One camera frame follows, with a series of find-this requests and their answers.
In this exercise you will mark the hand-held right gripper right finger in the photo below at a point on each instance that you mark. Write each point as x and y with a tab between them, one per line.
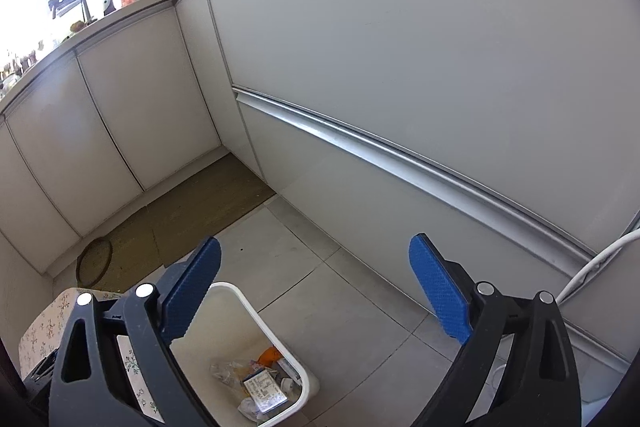
440	292

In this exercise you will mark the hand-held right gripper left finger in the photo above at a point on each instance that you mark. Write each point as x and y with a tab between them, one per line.
192	292

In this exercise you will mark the white trash bin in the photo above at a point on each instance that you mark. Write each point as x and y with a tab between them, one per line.
230	322

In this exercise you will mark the small labelled carton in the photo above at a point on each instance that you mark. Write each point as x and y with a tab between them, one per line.
265	391

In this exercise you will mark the floral tablecloth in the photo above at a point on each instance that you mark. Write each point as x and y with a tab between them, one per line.
45	327

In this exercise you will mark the brown floor mat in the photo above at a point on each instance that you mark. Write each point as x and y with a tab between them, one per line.
210	202

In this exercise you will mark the round sieve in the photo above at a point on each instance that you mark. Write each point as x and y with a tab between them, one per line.
80	269

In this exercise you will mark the white kitchen cabinets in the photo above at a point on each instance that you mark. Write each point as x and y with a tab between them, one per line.
400	32

